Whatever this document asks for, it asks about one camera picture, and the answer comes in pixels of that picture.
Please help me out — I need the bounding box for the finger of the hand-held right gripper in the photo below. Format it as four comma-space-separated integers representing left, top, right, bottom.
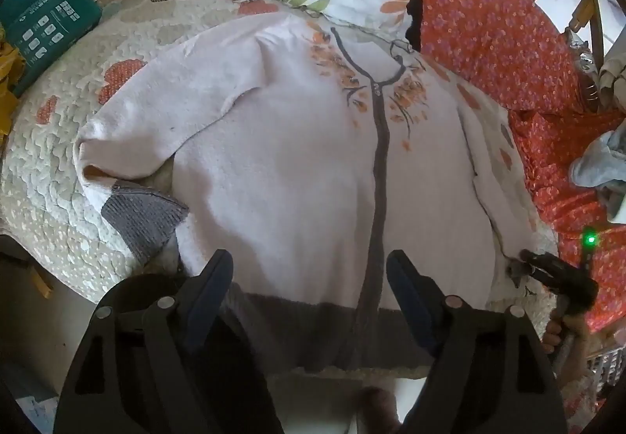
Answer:
509, 248, 553, 289

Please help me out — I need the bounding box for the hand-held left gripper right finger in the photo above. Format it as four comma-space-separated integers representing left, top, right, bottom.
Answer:
386, 249, 571, 434

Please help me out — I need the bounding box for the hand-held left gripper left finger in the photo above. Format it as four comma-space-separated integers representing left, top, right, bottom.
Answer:
53, 248, 285, 434

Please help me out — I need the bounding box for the pink knit cardigan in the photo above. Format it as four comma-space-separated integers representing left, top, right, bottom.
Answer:
76, 14, 543, 373

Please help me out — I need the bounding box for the person's right hand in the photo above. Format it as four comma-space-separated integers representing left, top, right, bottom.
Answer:
542, 314, 595, 388

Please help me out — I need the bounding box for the light blue cloth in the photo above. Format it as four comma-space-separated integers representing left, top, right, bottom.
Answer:
570, 128, 626, 220

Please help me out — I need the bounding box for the quilted heart-print bedspread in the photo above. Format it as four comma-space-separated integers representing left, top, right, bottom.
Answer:
0, 0, 563, 386

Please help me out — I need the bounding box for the beige cloth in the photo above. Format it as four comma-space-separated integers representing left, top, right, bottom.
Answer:
597, 50, 626, 113

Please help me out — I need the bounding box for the orange floral cloth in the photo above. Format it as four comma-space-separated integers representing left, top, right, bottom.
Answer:
418, 0, 626, 337

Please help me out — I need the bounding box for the yellow cloth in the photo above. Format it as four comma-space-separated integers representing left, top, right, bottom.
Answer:
0, 23, 26, 136

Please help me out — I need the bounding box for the teal package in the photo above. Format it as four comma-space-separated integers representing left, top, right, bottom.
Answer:
0, 0, 103, 95

